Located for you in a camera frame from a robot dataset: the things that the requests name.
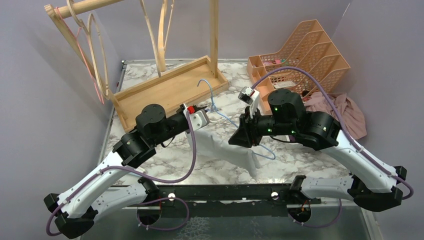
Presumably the wooden clothes rack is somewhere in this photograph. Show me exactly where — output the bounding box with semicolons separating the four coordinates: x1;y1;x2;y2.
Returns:
44;0;229;131

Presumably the blue wire hanger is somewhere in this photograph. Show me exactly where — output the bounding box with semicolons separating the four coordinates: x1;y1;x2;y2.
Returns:
197;78;277;160

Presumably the wooden hanger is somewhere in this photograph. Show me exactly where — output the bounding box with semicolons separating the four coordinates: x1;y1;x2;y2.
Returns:
139;0;162;77
66;0;111;101
157;0;175;73

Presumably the white skirt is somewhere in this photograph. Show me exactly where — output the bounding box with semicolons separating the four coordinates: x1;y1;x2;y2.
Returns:
186;129;261;178

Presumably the pink skirt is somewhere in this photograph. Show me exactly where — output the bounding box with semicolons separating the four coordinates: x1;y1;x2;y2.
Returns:
304;91;368;140

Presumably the wooden hanger left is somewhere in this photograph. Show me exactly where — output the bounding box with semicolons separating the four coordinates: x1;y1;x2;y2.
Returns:
66;0;111;101

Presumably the wooden hanger middle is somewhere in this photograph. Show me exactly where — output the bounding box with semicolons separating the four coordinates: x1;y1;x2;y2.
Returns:
139;0;162;77

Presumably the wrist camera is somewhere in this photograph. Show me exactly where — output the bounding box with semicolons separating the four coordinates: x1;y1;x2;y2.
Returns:
180;103;210;131
238;86;260;118

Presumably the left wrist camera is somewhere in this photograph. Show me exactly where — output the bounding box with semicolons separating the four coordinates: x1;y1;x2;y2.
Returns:
180;103;210;131

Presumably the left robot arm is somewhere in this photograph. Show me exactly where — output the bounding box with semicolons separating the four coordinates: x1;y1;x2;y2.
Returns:
43;103;209;239

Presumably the pink wire hanger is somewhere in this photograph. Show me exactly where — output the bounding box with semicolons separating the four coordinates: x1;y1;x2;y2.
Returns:
55;7;105;105

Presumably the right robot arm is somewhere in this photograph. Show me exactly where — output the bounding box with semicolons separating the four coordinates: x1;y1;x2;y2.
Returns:
228;87;406;212

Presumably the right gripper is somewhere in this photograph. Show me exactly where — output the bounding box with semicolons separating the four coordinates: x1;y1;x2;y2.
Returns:
228;106;297;148

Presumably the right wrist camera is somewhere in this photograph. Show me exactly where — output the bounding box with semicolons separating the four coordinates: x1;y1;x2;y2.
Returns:
238;86;260;118

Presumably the wooden hanger right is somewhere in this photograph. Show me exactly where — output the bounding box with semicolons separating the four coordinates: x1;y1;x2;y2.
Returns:
157;0;175;73

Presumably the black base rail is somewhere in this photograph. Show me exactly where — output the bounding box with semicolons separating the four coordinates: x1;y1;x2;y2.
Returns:
136;180;321;224

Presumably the orange plastic desk organizer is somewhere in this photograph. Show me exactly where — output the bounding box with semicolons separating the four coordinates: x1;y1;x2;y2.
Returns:
247;19;350;115

